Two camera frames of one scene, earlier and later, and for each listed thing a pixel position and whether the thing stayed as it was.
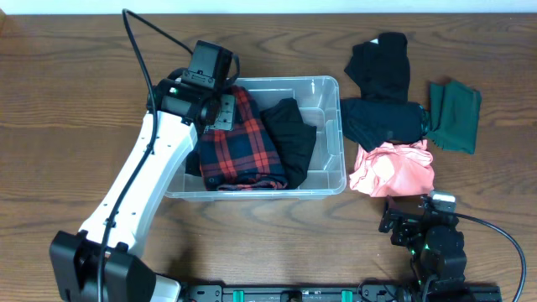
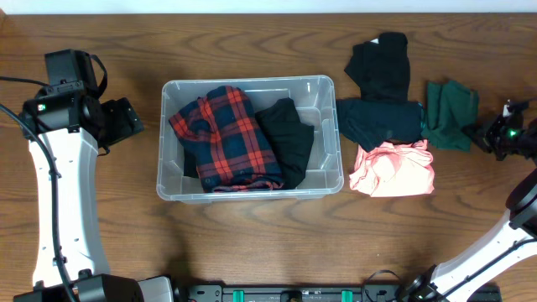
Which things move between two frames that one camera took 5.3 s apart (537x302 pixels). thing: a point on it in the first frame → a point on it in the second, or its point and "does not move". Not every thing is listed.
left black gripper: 226,119 → 122,117
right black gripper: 393,214 → 482,132
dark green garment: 454,117 does not move
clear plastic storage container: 320,100 does not move
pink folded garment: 393,169 does not move
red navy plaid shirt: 245,158 does not move
